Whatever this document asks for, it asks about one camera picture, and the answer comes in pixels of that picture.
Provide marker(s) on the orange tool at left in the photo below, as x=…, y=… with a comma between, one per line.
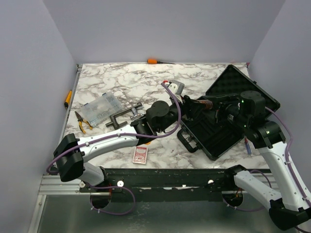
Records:
x=67, y=100

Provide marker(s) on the red playing card deck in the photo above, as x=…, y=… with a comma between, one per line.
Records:
x=140, y=155

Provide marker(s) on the blue pen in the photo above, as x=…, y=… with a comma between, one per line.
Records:
x=247, y=146

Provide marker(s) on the clear plastic parts box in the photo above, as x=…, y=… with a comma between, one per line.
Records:
x=101, y=108

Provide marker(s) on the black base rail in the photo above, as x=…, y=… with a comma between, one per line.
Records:
x=158, y=185

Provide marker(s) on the chrome faucet tap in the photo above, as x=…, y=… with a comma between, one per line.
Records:
x=136, y=114

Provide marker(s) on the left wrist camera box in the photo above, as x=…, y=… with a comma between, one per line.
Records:
x=176, y=87

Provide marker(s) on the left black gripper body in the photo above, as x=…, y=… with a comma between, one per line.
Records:
x=175, y=114

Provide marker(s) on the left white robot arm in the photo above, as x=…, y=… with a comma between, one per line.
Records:
x=72, y=155

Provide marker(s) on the yellow handled pliers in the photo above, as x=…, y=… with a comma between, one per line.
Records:
x=81, y=120

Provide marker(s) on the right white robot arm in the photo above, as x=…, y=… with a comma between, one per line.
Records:
x=291, y=204

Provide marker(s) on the orange screwdriver at back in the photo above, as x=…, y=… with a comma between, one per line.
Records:
x=155, y=61

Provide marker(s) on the black poker set case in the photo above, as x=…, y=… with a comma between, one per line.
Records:
x=216, y=139

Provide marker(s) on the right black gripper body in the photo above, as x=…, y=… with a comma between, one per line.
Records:
x=232, y=111

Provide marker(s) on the aluminium extrusion rail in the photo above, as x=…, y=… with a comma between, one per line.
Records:
x=52, y=185

